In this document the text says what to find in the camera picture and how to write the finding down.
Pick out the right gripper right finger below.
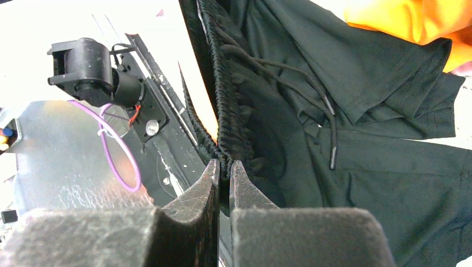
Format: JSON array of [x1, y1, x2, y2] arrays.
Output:
[[229, 161, 395, 266]]

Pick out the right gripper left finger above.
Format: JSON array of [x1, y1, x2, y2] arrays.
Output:
[[1, 160, 220, 266]]

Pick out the black shorts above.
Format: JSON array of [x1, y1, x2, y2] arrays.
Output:
[[179, 1, 471, 266]]

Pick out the orange shorts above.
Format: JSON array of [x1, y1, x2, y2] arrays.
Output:
[[343, 1, 471, 76]]

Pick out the black mounting rail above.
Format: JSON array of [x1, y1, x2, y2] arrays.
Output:
[[47, 33, 222, 267]]

